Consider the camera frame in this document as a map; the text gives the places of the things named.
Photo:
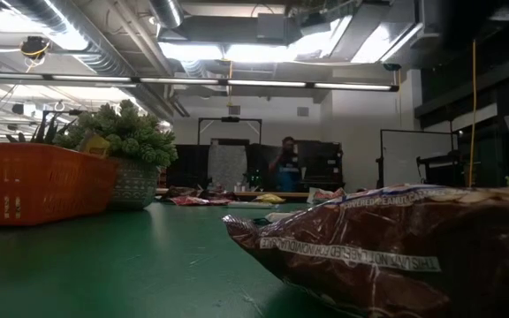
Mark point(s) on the long LED light bar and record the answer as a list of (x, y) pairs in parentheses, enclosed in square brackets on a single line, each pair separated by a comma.
[(179, 81)]

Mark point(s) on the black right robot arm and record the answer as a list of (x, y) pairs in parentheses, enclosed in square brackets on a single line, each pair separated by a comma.
[(488, 17)]

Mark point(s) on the dark green spiky plant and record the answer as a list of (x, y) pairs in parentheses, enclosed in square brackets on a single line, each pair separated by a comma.
[(42, 130)]

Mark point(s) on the orange plastic basket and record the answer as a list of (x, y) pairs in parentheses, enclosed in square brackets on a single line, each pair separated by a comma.
[(38, 185)]

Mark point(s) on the black machine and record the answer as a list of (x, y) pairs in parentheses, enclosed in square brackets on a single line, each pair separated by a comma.
[(440, 170)]

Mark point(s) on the blue and white candy bar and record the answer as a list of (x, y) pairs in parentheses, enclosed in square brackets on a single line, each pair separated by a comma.
[(281, 217), (251, 204)]

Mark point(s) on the black frame stand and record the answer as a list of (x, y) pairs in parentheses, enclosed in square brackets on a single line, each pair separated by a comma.
[(230, 119)]

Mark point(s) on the green table mat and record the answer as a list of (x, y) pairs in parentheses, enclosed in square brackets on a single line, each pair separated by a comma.
[(104, 265)]

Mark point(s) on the red Skittles bag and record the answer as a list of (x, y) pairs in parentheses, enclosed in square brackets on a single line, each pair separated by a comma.
[(221, 202), (188, 201)]

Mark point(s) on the white PayDay candy bar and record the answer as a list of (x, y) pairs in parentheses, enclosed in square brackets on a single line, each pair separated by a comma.
[(325, 194)]

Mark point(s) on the person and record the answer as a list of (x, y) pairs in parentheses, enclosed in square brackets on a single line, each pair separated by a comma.
[(286, 163)]

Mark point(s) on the black partition panel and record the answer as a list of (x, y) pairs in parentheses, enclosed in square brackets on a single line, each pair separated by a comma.
[(188, 165)]

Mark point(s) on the white board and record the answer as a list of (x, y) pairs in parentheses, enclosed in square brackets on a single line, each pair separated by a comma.
[(413, 159)]

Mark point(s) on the black equipment cabinet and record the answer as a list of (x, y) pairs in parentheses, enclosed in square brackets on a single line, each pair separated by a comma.
[(321, 161)]

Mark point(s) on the pale green potted succulent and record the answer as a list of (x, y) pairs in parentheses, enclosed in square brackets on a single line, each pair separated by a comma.
[(126, 132)]

